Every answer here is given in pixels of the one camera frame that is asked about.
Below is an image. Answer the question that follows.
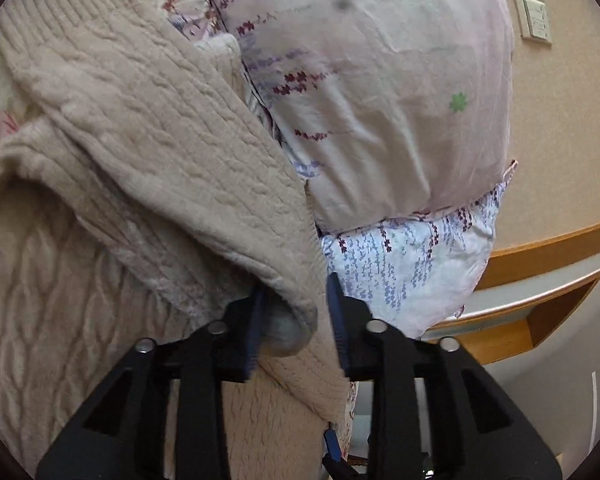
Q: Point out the blue floral pillow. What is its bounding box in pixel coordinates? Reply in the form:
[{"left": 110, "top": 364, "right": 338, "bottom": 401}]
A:
[{"left": 320, "top": 160, "right": 518, "bottom": 338}]

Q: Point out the beige cable-knit sweater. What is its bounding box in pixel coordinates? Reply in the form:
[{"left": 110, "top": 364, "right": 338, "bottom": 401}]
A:
[{"left": 0, "top": 0, "right": 353, "bottom": 480}]

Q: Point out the white wall switch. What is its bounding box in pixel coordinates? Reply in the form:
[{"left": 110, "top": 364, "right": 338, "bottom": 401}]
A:
[{"left": 514, "top": 0, "right": 553, "bottom": 46}]

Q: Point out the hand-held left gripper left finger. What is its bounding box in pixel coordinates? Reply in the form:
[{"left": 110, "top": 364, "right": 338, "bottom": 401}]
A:
[{"left": 35, "top": 287, "right": 269, "bottom": 480}]

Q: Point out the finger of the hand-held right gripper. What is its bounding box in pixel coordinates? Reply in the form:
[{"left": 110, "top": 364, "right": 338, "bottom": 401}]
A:
[{"left": 321, "top": 427, "right": 366, "bottom": 480}]

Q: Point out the pink floral pillow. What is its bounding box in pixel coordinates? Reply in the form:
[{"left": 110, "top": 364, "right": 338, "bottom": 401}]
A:
[{"left": 192, "top": 0, "right": 516, "bottom": 236}]

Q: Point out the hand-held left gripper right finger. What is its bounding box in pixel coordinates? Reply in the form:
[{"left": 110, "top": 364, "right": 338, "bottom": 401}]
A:
[{"left": 326, "top": 272, "right": 563, "bottom": 480}]

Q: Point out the wooden bedside shelf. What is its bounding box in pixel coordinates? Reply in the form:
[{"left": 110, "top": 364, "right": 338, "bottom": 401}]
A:
[{"left": 425, "top": 265, "right": 600, "bottom": 366}]

